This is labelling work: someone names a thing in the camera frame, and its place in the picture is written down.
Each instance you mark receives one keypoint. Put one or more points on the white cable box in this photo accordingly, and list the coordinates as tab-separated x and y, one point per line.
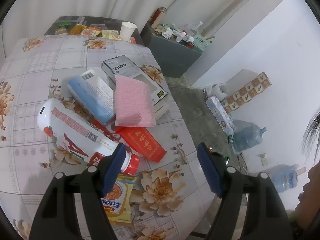
122	65

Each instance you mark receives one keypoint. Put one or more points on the white flat carton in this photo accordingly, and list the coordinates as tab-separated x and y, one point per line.
224	120

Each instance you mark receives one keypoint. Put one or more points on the blue white medicine box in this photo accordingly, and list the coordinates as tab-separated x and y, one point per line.
94	95

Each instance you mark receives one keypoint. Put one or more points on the orange brown bottle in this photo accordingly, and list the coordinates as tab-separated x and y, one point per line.
157	17

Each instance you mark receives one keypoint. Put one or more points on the red envelope packet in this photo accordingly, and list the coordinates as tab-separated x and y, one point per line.
141	140

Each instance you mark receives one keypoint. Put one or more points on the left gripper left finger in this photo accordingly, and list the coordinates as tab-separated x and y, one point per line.
56	216

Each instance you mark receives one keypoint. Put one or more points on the patterned tile box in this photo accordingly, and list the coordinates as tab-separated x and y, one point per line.
246	93

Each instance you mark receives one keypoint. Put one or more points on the white bottle red cap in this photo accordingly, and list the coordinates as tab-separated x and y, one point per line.
77	140

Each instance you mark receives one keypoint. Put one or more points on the white paper cup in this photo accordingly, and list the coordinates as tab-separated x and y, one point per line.
126	31

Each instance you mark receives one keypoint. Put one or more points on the yellow snack packet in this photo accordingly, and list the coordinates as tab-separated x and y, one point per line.
116	203

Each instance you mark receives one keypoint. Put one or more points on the blue water jug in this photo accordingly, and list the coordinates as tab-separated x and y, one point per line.
284	177
246	135

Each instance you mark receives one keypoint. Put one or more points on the dark grey cabinet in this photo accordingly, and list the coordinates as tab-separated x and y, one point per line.
173	58

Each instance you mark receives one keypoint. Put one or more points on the pink bubble wrap pouch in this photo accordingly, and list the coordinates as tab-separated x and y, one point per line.
132	102

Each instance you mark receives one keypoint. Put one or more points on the floral tablecloth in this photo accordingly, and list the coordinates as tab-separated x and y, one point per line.
39	69

